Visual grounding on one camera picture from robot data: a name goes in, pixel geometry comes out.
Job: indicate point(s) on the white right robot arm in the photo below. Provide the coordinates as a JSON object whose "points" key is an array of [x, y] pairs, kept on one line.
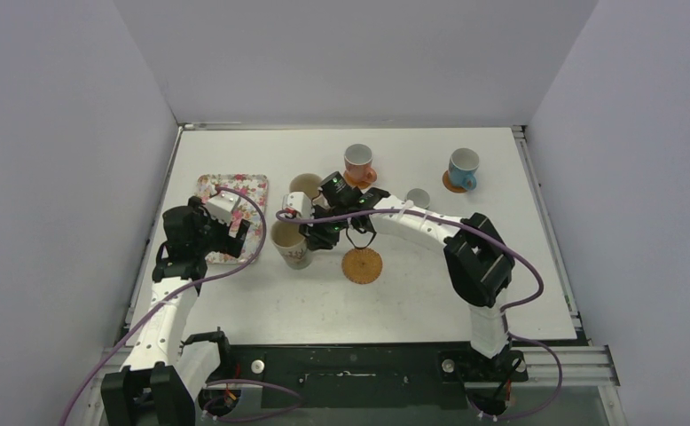
{"points": [[479, 269]]}

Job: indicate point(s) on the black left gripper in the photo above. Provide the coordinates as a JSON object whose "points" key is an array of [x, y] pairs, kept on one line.
{"points": [[228, 243]]}

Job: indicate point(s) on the cream cup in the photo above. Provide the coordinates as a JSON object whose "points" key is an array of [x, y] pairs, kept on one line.
{"points": [[291, 245]]}

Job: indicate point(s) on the woven rattan coaster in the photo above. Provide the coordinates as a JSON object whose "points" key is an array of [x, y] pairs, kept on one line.
{"points": [[362, 265]]}

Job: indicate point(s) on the blue mug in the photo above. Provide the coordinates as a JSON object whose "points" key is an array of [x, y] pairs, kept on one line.
{"points": [[463, 164]]}

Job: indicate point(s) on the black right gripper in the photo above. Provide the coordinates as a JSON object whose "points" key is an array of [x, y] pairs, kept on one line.
{"points": [[324, 232]]}

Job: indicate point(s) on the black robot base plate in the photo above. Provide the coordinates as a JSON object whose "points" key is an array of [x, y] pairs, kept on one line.
{"points": [[355, 392]]}

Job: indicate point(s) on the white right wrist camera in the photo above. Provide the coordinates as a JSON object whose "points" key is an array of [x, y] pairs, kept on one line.
{"points": [[297, 205]]}

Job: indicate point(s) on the large cream mug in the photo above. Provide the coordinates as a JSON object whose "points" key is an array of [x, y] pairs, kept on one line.
{"points": [[309, 184]]}

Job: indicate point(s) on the light wooden coaster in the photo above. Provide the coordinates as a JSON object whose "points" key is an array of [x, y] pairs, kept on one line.
{"points": [[360, 184], [450, 186]]}

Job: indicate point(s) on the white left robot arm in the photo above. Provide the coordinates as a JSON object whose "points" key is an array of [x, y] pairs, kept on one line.
{"points": [[159, 381]]}

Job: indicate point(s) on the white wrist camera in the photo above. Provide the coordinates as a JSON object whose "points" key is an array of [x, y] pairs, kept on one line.
{"points": [[297, 205], [222, 206]]}

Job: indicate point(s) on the aluminium table frame rail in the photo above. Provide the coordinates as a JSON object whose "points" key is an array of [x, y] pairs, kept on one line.
{"points": [[524, 363]]}

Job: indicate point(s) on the floral rectangular tray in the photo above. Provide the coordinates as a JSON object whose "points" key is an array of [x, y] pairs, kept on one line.
{"points": [[256, 187]]}

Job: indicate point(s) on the small white cup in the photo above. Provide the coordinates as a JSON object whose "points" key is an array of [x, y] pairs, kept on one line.
{"points": [[419, 197]]}

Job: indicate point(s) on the pink mug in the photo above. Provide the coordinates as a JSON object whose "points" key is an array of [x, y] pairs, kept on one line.
{"points": [[358, 163]]}

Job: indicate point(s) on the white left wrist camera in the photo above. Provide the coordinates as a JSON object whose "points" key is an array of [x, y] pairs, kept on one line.
{"points": [[222, 206]]}

